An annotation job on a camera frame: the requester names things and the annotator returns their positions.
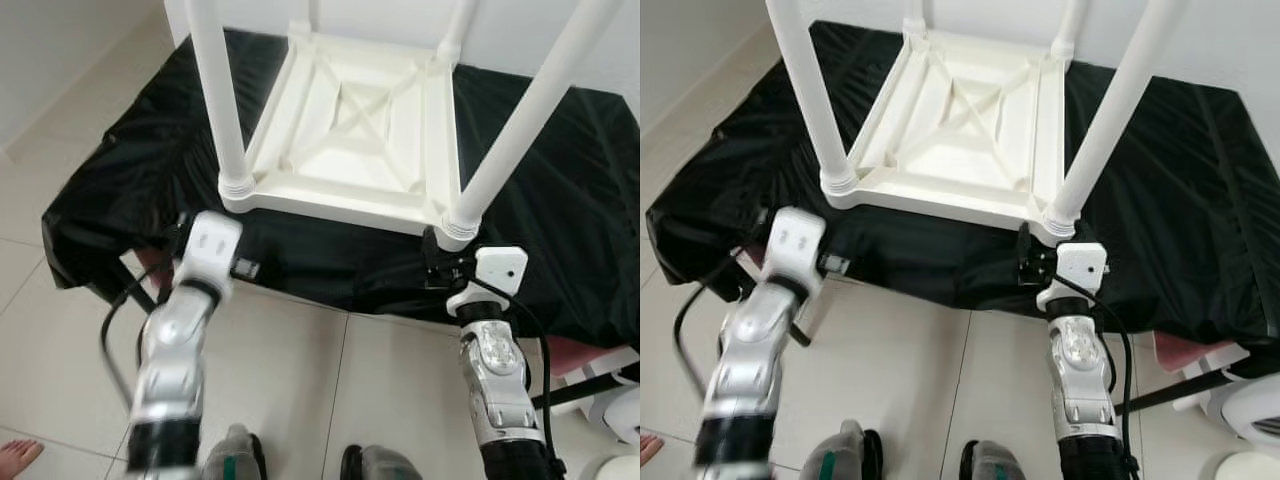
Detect white plastic children table top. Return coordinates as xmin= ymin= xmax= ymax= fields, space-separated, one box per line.
xmin=218 ymin=22 xmax=481 ymax=251
xmin=822 ymin=20 xmax=1079 ymax=246

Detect black metal table leg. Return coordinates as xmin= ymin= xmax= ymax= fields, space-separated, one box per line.
xmin=780 ymin=300 xmax=813 ymax=348
xmin=115 ymin=255 xmax=161 ymax=313
xmin=535 ymin=370 xmax=641 ymax=411
xmin=1115 ymin=365 xmax=1236 ymax=414

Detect black cloth table cover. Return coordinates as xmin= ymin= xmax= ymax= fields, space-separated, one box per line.
xmin=42 ymin=28 xmax=641 ymax=351
xmin=645 ymin=22 xmax=1280 ymax=346

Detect grey left robot leg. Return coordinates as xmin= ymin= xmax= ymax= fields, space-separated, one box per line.
xmin=800 ymin=420 xmax=886 ymax=480
xmin=200 ymin=425 xmax=269 ymax=480

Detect white dome-shaped appliance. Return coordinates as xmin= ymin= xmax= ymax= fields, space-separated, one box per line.
xmin=585 ymin=375 xmax=641 ymax=446
xmin=1195 ymin=340 xmax=1280 ymax=441

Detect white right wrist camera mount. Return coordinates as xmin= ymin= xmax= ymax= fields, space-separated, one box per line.
xmin=447 ymin=247 xmax=529 ymax=316
xmin=1037 ymin=242 xmax=1109 ymax=313

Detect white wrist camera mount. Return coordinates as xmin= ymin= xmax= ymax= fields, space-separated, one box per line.
xmin=1037 ymin=242 xmax=1109 ymax=313
xmin=447 ymin=247 xmax=529 ymax=316
xmin=765 ymin=207 xmax=827 ymax=296
xmin=178 ymin=210 xmax=244 ymax=296

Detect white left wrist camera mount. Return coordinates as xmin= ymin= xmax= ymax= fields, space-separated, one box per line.
xmin=765 ymin=207 xmax=827 ymax=296
xmin=178 ymin=210 xmax=244 ymax=296

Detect pink table frame corner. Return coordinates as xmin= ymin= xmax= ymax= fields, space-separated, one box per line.
xmin=135 ymin=248 xmax=176 ymax=291

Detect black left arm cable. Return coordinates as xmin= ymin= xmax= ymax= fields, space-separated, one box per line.
xmin=100 ymin=280 xmax=176 ymax=401
xmin=672 ymin=250 xmax=761 ymax=401

